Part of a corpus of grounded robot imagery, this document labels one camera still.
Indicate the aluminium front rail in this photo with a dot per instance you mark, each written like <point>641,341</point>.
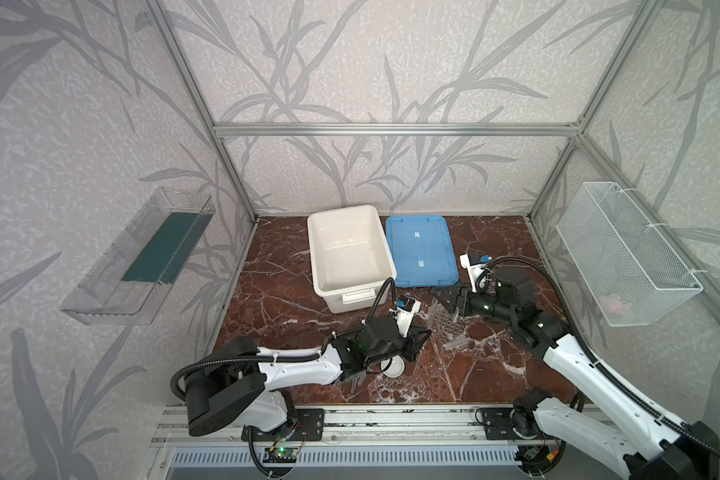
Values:
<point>358,425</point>

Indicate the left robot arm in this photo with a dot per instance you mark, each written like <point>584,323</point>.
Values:
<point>243,382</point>

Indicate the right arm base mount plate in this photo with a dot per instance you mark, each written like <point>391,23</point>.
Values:
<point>503,423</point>

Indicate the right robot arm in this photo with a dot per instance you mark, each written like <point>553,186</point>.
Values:
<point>645,441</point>

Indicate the blue plastic bin lid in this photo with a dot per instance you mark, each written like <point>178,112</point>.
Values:
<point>422,251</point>

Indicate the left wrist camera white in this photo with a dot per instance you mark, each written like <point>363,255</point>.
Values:
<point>405,310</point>

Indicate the clear acrylic wall shelf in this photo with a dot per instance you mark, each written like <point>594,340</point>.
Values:
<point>128,285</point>

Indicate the white plastic storage bin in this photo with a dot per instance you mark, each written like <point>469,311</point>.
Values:
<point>350,257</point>

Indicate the white wire mesh basket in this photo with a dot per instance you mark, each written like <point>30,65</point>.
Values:
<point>619,250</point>

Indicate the green circuit board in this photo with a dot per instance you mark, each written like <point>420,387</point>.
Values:
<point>281,455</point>

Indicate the clear acrylic test tube rack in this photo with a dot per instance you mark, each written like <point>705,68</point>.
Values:
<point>448,332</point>

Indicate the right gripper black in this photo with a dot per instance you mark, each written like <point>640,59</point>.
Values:
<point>465,302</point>

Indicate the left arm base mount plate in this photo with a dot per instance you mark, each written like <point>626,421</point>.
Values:
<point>308,426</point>

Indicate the pink item in basket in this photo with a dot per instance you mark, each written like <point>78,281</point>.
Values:
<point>613,305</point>

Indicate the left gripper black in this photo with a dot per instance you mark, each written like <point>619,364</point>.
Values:
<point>409,339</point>

